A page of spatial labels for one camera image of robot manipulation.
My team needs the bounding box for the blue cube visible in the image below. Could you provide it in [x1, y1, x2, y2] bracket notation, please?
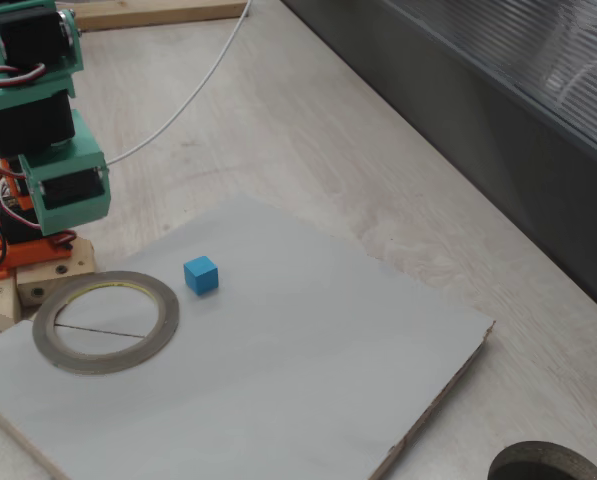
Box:
[182, 255, 220, 297]

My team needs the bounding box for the wooden base block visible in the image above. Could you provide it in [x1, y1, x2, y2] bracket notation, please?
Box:
[0, 237, 98, 334]

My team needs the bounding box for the long wooden plank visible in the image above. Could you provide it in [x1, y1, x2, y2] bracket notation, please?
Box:
[75, 0, 249, 33]

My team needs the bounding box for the frosted glass desk partition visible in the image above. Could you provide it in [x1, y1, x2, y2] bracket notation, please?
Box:
[281, 0, 597, 324]

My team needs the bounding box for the grey ring of tape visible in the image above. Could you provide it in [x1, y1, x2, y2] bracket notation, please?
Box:
[31, 270, 181, 376]

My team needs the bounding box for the white USB cable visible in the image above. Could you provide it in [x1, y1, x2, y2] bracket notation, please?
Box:
[105, 0, 253, 167]

